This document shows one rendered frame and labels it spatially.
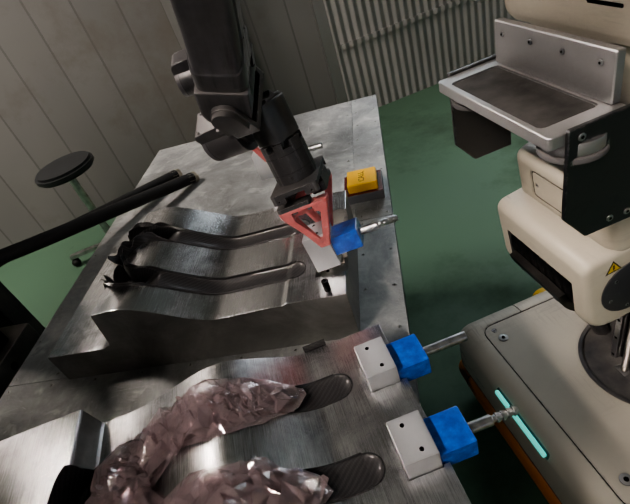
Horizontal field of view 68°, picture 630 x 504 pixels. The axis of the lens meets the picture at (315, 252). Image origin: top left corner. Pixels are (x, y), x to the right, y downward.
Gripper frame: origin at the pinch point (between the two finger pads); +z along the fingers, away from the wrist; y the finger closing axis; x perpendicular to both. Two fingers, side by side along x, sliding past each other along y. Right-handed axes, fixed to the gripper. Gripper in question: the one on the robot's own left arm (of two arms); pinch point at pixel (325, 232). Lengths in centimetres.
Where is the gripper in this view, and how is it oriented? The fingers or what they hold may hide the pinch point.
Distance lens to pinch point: 66.3
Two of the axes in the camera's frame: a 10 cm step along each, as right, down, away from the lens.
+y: -1.0, 4.9, -8.6
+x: 9.1, -3.2, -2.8
